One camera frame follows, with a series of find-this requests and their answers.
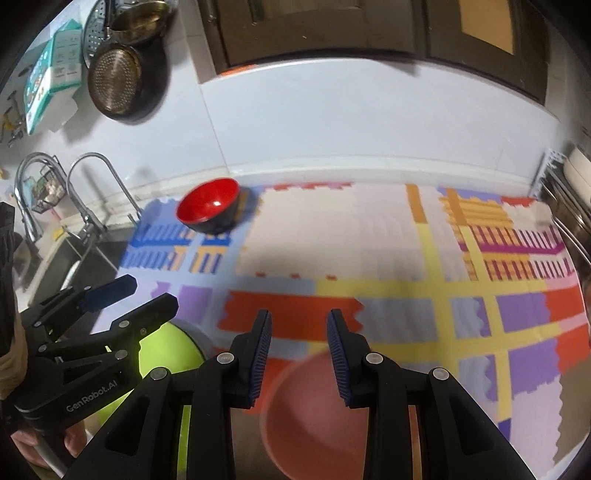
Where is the colourful patterned table mat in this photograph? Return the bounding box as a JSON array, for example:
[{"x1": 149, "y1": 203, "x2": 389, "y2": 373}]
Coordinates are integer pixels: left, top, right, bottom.
[{"x1": 90, "y1": 182, "x2": 591, "y2": 480}]

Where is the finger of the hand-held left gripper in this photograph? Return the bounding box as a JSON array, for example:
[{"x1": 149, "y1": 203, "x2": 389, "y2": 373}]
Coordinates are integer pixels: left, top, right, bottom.
[
  {"x1": 25, "y1": 274, "x2": 138, "y2": 342},
  {"x1": 39, "y1": 292, "x2": 180, "y2": 365}
]

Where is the black frying pan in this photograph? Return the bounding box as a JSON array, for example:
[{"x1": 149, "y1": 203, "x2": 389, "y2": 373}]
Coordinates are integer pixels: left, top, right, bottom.
[{"x1": 88, "y1": 44, "x2": 168, "y2": 123}]

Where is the metal pot rack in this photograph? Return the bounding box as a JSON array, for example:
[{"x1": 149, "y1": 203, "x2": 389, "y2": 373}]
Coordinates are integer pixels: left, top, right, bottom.
[{"x1": 537, "y1": 157, "x2": 591, "y2": 269}]

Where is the pink bowl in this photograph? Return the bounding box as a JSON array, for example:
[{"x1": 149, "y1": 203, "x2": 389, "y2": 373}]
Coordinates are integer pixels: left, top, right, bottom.
[{"x1": 259, "y1": 350, "x2": 422, "y2": 480}]

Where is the person's left hand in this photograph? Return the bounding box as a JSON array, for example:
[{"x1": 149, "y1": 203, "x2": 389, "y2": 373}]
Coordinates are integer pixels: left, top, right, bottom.
[{"x1": 9, "y1": 418, "x2": 88, "y2": 464}]

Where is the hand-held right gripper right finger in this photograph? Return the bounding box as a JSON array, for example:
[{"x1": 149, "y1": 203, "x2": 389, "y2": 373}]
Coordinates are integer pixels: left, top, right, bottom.
[{"x1": 326, "y1": 309, "x2": 525, "y2": 480}]

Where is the large steel pot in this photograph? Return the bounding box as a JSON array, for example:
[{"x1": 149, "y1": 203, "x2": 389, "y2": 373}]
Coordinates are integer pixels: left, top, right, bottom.
[{"x1": 549, "y1": 185, "x2": 591, "y2": 269}]

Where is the red and black bowl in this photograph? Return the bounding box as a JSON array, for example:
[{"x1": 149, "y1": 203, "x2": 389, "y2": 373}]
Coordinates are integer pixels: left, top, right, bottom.
[{"x1": 176, "y1": 178, "x2": 241, "y2": 235}]

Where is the metal basin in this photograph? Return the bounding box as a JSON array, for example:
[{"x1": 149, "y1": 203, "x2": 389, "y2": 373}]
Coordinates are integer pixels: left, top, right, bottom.
[{"x1": 107, "y1": 0, "x2": 180, "y2": 47}]

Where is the green plate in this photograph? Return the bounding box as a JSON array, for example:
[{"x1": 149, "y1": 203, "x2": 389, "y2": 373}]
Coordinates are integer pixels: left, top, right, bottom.
[{"x1": 85, "y1": 323, "x2": 207, "y2": 480}]

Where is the dark wooden cabinet door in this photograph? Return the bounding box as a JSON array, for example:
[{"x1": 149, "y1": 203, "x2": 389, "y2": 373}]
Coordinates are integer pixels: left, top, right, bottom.
[
  {"x1": 198, "y1": 0, "x2": 428, "y2": 80},
  {"x1": 421, "y1": 0, "x2": 551, "y2": 105}
]

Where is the black wire basket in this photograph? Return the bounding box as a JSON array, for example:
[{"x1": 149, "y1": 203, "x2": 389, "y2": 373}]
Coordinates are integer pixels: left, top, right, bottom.
[{"x1": 25, "y1": 166, "x2": 71, "y2": 214}]

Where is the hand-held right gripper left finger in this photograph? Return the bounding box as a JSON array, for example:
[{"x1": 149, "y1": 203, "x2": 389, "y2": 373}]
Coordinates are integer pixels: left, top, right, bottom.
[{"x1": 62, "y1": 309, "x2": 273, "y2": 480}]

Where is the steel sink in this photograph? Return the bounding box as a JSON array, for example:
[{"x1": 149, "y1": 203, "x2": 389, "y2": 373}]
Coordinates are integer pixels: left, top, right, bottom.
[{"x1": 14, "y1": 234, "x2": 131, "y2": 297}]

